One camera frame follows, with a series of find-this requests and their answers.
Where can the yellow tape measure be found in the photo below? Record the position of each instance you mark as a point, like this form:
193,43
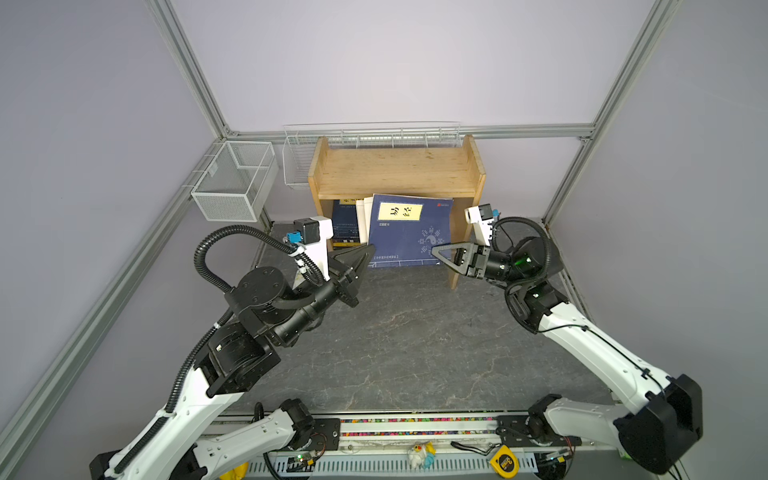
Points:
505,463

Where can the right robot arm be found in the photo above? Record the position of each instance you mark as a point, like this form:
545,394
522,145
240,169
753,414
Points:
541,309

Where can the aluminium rail with cable duct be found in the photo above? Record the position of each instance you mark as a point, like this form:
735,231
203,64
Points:
646,435

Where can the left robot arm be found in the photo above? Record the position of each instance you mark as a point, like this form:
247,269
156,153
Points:
230,358

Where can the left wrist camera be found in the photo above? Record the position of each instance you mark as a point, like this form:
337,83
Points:
313,234

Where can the yellow banana toy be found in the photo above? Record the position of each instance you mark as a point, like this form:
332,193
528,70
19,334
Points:
237,473

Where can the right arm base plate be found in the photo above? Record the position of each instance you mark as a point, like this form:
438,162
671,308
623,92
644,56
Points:
524,430

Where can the black book gold title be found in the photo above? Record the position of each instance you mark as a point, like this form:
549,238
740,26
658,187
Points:
339,244

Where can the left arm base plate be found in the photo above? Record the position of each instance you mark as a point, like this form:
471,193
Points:
323,435

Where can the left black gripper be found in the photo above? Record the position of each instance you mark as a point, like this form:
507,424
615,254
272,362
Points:
348,274

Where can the blue folder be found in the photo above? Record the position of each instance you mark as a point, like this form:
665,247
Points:
404,229
345,221

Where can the white mesh box basket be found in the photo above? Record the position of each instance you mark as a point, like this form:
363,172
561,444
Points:
236,182

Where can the wooden two-tier shelf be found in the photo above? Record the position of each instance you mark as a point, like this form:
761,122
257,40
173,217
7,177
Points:
455,173

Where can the small colourful toy figure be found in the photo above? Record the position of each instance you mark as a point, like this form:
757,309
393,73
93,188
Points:
421,456

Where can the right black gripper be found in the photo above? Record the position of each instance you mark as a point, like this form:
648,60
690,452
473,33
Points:
474,262

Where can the white wire rack basket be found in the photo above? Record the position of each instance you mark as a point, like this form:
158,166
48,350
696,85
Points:
300,141

